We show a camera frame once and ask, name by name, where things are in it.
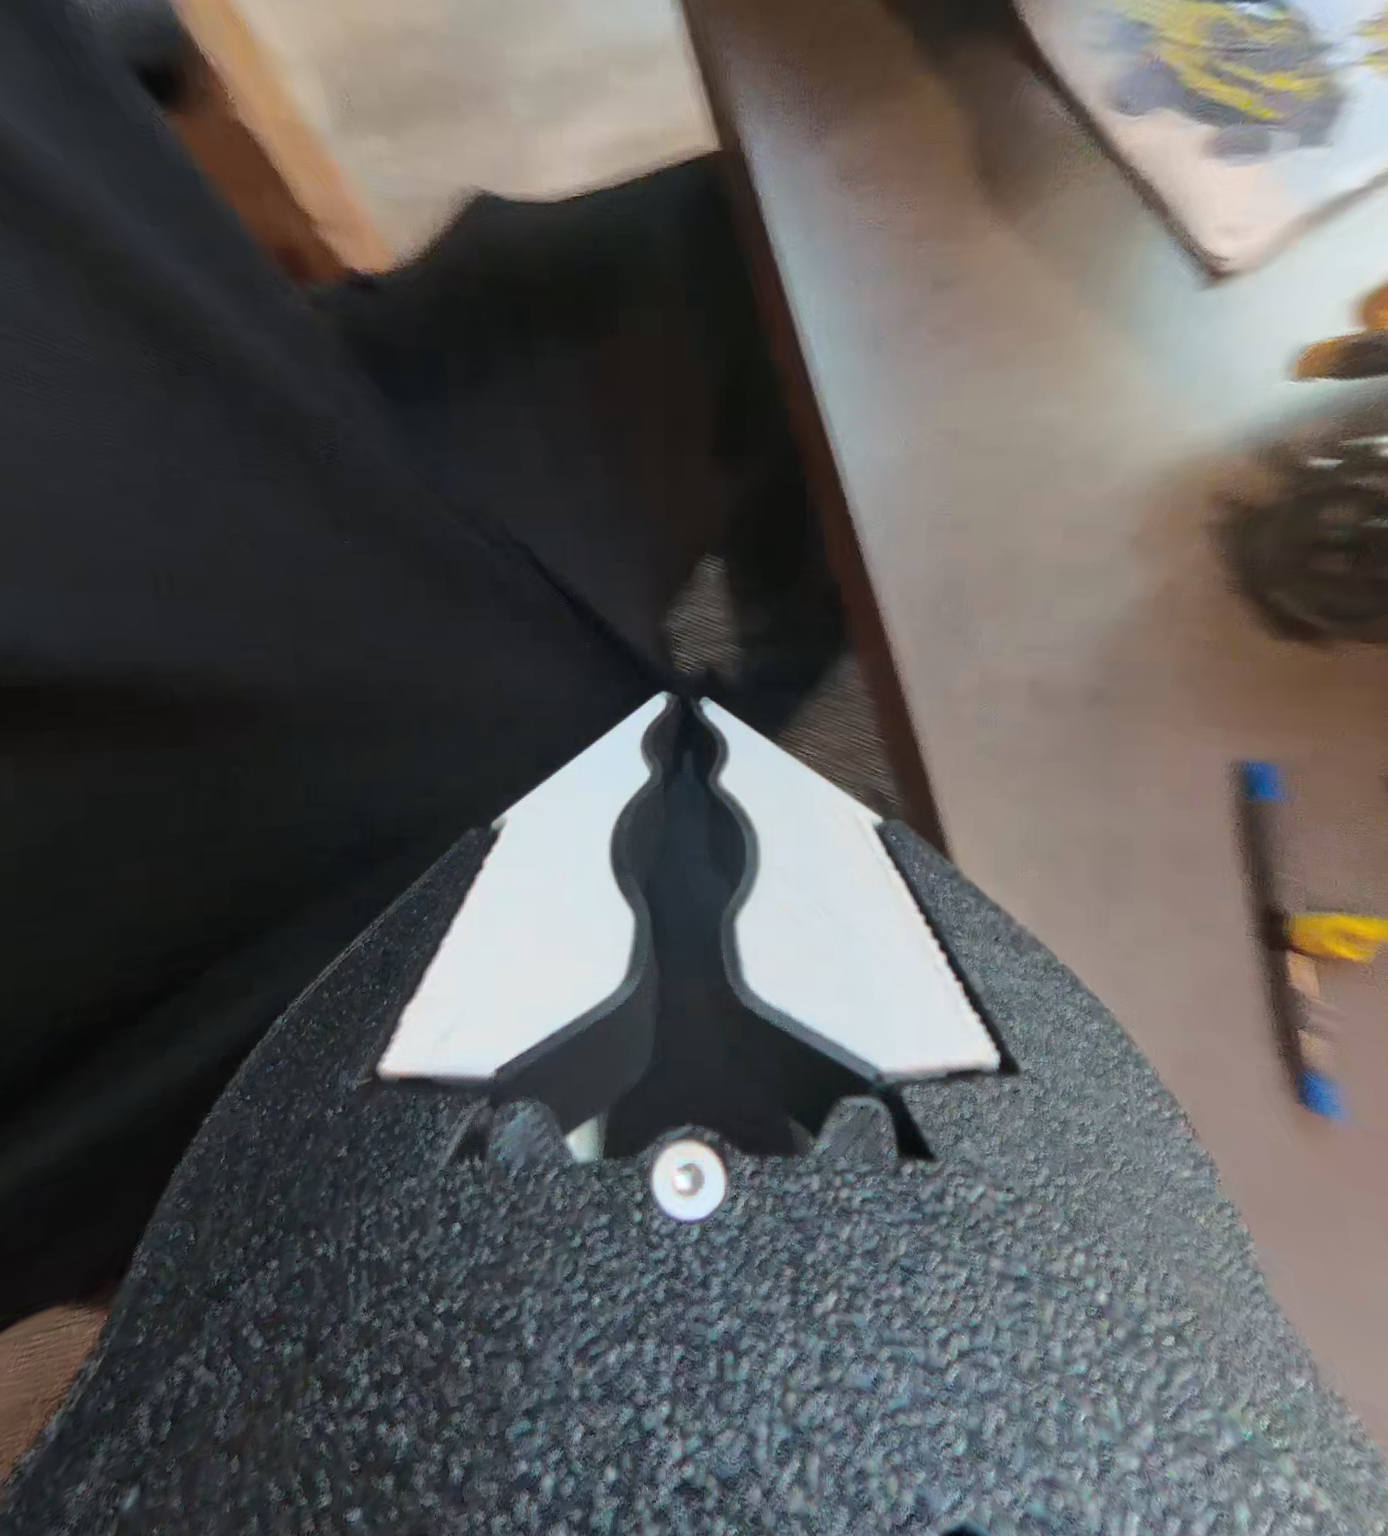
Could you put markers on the yellow grey brick vehicle model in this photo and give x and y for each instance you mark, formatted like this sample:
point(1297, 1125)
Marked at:
point(1330, 553)

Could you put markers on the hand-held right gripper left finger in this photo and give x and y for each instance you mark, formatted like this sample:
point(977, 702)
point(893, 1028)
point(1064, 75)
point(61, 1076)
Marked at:
point(525, 937)

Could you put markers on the instruction booklet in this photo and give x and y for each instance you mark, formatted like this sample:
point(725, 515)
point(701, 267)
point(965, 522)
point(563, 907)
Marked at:
point(1305, 181)

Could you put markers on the black axle with blue ends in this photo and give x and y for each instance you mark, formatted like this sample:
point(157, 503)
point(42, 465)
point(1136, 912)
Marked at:
point(1281, 924)

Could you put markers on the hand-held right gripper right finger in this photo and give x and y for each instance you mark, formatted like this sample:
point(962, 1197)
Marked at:
point(838, 937)

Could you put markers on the person's black clothing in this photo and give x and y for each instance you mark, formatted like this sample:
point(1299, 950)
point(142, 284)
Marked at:
point(166, 600)

